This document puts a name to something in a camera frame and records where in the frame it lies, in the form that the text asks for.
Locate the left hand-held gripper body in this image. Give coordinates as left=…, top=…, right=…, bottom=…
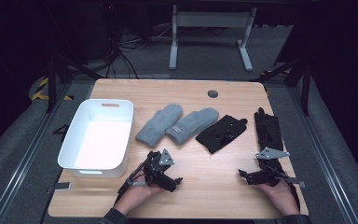
left=143, top=147, right=177, bottom=192

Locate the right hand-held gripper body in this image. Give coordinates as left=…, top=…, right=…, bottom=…
left=248, top=147, right=291, bottom=188

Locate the black long glove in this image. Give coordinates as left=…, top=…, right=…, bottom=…
left=254, top=107, right=284, bottom=154

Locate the black glove with cutouts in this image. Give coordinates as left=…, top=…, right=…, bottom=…
left=195, top=114, right=249, bottom=155

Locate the grey knit mitten with label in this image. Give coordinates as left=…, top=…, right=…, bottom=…
left=165, top=107, right=220, bottom=146

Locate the white plastic bin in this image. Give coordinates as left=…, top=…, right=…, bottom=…
left=57, top=98, right=134, bottom=178

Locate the person's right hand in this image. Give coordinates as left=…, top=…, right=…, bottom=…
left=255, top=180, right=300, bottom=217

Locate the person's left hand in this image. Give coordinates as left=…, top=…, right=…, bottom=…
left=114, top=174, right=166, bottom=217

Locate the grey tape strip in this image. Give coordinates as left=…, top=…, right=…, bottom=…
left=283, top=176, right=308, bottom=189
left=46, top=181, right=73, bottom=194

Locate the black metal stand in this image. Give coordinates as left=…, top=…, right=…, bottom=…
left=45, top=52, right=103, bottom=114
left=250, top=55, right=312, bottom=117

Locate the yellow black floor tape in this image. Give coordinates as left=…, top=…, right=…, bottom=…
left=31, top=77, right=75, bottom=102

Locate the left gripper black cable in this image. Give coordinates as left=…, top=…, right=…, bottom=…
left=115, top=161, right=150, bottom=204

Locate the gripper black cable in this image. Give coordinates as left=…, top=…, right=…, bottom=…
left=276, top=169, right=302, bottom=213
left=115, top=161, right=150, bottom=204

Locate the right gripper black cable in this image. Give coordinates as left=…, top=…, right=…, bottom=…
left=276, top=169, right=302, bottom=213

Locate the tangle of floor cables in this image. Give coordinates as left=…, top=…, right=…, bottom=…
left=99, top=3, right=175, bottom=78

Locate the white metal desk frame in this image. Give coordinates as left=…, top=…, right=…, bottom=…
left=168, top=4, right=257, bottom=73

